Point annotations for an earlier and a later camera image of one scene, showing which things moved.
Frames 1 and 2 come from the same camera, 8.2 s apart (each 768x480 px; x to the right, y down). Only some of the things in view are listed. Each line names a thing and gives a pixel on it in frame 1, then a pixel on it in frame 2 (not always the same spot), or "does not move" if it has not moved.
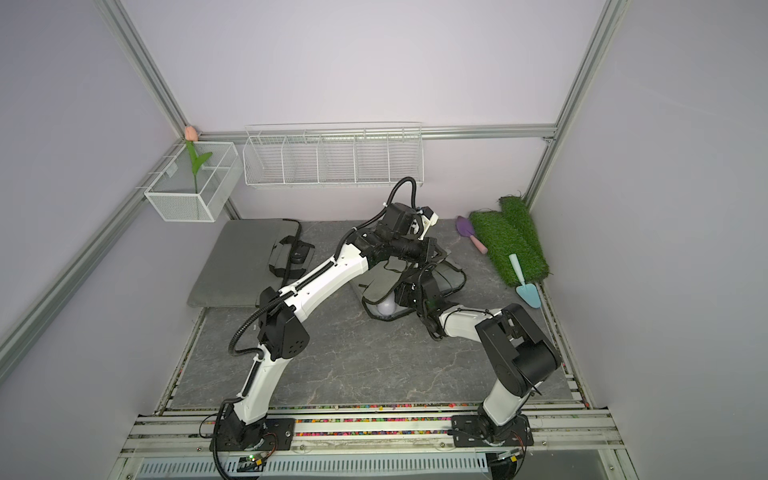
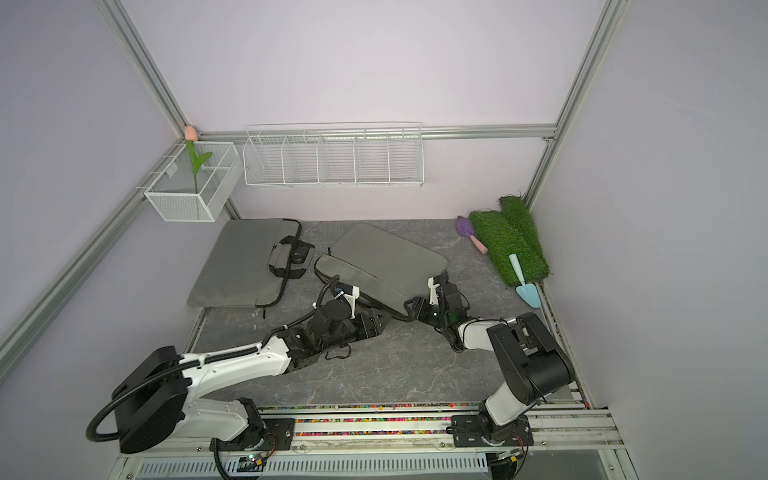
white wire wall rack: x=334 y=155 does not move
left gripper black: x=430 y=246 to x=364 y=331
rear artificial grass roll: x=521 y=221 does not move
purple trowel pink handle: x=465 y=227 does not move
